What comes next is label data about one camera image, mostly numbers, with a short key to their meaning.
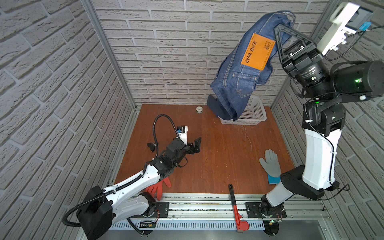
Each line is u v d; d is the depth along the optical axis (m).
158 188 0.80
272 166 0.89
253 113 1.15
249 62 0.32
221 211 0.75
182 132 0.65
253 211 0.74
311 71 0.31
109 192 0.42
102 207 0.39
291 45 0.33
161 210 0.73
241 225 0.68
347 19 0.27
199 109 1.17
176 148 0.56
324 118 0.33
